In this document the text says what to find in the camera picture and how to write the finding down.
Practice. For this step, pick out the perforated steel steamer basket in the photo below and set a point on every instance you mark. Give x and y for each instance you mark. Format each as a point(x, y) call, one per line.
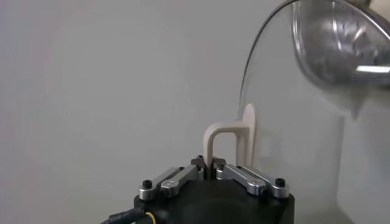
point(335, 45)

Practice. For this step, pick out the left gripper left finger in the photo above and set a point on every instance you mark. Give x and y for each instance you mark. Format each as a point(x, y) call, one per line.
point(170, 184)

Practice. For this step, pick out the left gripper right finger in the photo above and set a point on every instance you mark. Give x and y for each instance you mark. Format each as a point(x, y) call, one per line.
point(250, 181)

